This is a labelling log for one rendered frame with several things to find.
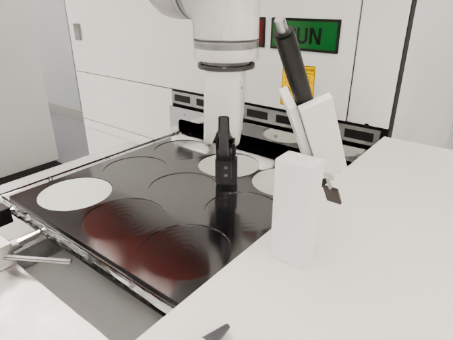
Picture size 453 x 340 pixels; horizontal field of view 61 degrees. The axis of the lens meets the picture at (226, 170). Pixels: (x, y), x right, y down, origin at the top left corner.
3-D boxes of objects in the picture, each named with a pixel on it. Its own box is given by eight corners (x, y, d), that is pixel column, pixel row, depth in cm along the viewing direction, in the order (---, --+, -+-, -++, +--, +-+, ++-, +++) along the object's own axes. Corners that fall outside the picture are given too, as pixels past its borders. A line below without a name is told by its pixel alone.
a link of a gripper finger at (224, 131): (220, 93, 50) (223, 111, 55) (217, 149, 47) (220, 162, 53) (229, 93, 49) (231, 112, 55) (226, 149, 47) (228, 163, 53)
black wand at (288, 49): (286, 27, 20) (296, 11, 20) (263, 25, 21) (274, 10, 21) (338, 209, 35) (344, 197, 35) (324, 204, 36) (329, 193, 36)
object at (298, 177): (298, 222, 35) (311, 75, 29) (338, 238, 33) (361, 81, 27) (261, 255, 31) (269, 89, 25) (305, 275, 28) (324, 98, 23)
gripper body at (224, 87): (202, 50, 55) (204, 125, 59) (191, 61, 45) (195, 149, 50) (255, 50, 54) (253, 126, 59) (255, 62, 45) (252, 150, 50)
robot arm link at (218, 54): (198, 35, 53) (199, 57, 55) (188, 42, 45) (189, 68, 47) (258, 36, 53) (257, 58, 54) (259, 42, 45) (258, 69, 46)
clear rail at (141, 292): (3, 200, 54) (1, 191, 54) (201, 328, 33) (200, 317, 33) (-8, 204, 53) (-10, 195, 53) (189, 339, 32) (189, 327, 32)
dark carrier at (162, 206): (181, 135, 78) (181, 133, 78) (342, 181, 59) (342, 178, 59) (9, 200, 54) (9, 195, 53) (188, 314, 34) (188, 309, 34)
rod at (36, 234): (42, 233, 47) (40, 223, 47) (48, 237, 46) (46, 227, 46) (4, 251, 44) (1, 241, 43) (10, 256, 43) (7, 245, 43)
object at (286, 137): (176, 144, 87) (174, 103, 83) (369, 203, 62) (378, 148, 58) (171, 146, 86) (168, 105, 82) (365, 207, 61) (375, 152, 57)
